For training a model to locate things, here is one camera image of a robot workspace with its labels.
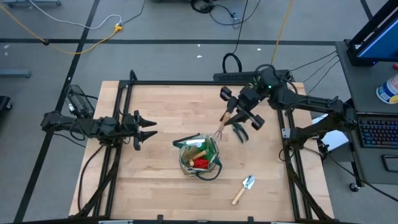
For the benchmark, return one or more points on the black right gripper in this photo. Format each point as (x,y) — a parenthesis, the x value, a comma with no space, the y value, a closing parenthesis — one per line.
(241,104)

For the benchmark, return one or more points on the green translucent spray bottle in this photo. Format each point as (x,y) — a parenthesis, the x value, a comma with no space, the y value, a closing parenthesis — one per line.
(210,149)

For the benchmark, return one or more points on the black phone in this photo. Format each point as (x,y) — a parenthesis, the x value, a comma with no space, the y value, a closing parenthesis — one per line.
(391,163)

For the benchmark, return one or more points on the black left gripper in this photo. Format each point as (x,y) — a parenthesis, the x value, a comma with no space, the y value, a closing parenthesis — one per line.
(132,127)

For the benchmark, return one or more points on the beige canvas bag green trim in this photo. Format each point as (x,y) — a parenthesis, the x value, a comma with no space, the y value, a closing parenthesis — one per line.
(186,169)

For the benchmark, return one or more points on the black monitor on stand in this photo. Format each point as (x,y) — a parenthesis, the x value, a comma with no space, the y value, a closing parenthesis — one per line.
(379,40)

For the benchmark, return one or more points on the black power supply box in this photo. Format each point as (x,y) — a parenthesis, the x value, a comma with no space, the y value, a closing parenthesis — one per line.
(79,102)

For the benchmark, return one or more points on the grey floor base bar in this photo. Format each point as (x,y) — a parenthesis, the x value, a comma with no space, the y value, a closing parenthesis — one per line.
(31,3)
(15,73)

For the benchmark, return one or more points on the black caster wheel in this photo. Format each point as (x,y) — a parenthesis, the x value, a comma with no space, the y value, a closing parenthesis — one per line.
(354,187)

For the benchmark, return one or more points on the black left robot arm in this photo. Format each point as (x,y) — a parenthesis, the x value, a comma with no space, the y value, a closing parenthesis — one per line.
(93,127)

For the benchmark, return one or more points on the white paper sheet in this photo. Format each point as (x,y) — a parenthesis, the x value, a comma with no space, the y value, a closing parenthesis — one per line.
(334,141)

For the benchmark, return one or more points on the white wipes tub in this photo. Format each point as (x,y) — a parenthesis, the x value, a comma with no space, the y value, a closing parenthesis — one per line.
(387,91)

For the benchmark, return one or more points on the black backlit keyboard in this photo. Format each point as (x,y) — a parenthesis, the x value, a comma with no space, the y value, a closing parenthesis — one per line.
(379,132)

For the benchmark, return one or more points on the black aluminium table frame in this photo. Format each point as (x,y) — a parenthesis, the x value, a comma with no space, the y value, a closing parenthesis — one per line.
(186,82)

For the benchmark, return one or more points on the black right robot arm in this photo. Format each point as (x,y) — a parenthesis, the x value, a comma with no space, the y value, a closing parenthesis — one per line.
(311,101)

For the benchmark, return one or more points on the dark grey side desk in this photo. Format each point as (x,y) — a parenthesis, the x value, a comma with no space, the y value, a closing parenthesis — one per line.
(360,84)

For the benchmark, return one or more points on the red gardening glove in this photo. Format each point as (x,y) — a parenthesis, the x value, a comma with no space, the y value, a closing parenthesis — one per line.
(202,163)

